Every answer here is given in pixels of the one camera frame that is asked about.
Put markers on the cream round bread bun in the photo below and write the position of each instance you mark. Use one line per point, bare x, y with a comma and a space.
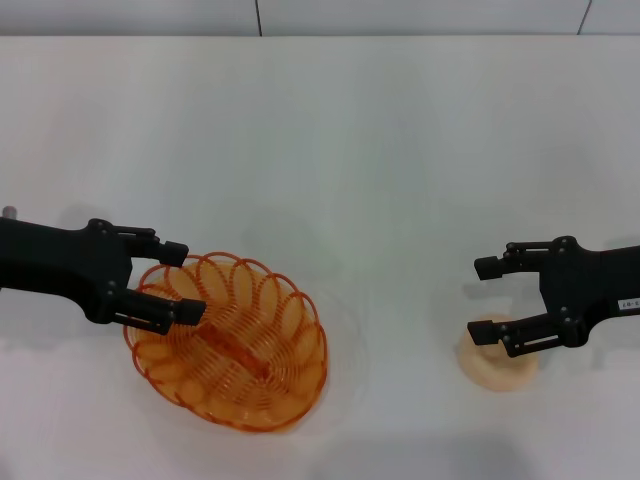
495, 375

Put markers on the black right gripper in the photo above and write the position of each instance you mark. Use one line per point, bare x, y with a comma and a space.
585, 285

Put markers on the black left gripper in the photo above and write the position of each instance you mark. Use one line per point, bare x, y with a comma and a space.
60, 260

